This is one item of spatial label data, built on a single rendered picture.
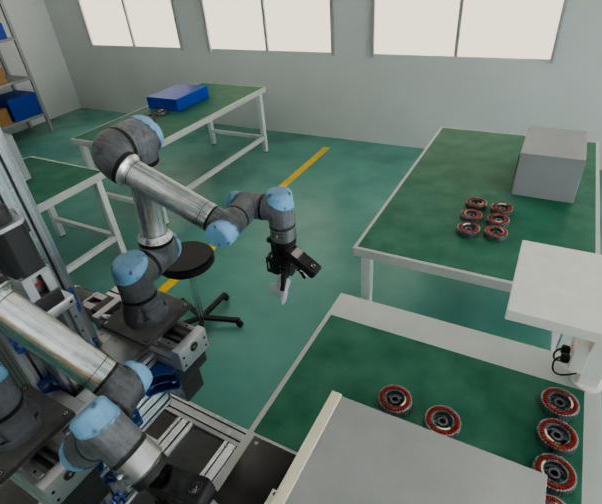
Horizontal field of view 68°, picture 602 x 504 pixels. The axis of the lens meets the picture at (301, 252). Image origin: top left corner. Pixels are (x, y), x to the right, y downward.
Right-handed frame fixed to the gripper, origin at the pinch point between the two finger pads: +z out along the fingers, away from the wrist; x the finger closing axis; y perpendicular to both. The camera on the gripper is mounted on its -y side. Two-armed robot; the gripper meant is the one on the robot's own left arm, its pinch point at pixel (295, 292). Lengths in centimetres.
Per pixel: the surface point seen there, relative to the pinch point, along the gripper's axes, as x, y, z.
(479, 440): -2, -61, 40
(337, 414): 44, -36, -16
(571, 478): 0, -86, 37
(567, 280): -32, -73, -5
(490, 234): -117, -42, 37
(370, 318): -39, -10, 41
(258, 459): 35, -4, 38
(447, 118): -398, 47, 78
